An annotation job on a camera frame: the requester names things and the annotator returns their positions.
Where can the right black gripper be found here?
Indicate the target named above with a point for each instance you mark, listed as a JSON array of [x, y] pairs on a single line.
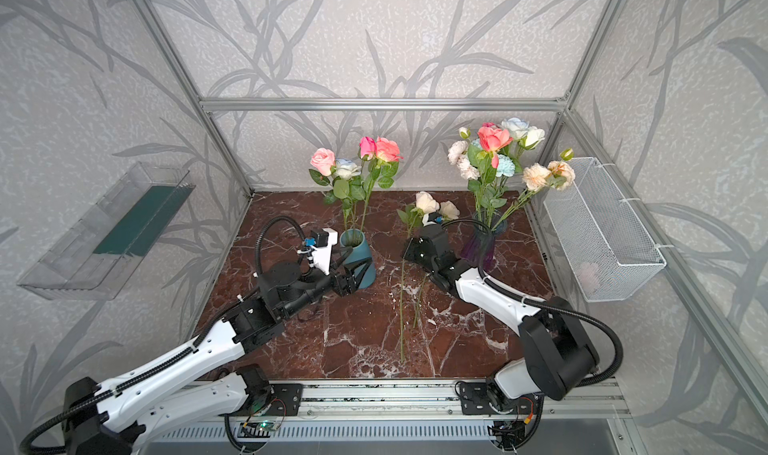
[[420, 249]]

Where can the coral red rose stem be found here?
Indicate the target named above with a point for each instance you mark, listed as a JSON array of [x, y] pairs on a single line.
[[388, 157]]

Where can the deep pink rose stem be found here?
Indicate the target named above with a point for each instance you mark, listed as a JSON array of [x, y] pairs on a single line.
[[367, 152]]

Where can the cream rose stem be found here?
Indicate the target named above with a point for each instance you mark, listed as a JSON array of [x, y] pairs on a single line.
[[412, 217]]

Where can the cream peach flower stem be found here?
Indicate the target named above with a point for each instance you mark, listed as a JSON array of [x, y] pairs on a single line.
[[558, 175]]

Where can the clear plastic wall tray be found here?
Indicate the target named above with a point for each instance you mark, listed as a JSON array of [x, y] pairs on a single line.
[[96, 257]]

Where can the white wire mesh basket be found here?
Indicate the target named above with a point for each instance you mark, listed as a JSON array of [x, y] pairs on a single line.
[[609, 250]]

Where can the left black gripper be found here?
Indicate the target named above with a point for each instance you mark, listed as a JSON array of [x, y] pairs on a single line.
[[339, 275]]

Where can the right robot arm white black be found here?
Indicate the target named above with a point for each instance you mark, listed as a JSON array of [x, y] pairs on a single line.
[[562, 348]]

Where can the peach carnation stem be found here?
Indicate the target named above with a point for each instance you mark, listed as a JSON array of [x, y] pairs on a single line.
[[462, 152]]

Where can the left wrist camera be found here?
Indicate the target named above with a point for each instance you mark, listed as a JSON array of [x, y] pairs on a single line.
[[318, 247]]

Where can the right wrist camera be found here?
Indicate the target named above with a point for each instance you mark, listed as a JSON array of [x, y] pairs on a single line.
[[432, 218]]

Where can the pink and white rose stem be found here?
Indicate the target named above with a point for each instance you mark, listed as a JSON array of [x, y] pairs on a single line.
[[342, 182]]

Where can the pink white rose bunch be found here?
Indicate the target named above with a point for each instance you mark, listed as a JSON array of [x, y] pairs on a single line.
[[448, 211]]

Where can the teal ceramic vase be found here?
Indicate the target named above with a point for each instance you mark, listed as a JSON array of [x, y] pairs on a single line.
[[356, 240]]

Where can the blue purple glass vase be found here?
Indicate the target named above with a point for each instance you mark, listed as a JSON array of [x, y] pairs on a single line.
[[480, 249]]

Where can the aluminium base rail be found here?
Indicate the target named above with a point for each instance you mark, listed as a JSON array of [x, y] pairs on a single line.
[[384, 410]]

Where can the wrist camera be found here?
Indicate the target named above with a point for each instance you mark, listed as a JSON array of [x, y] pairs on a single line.
[[318, 247], [432, 218]]

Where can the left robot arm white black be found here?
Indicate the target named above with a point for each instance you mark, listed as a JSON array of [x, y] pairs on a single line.
[[118, 414]]

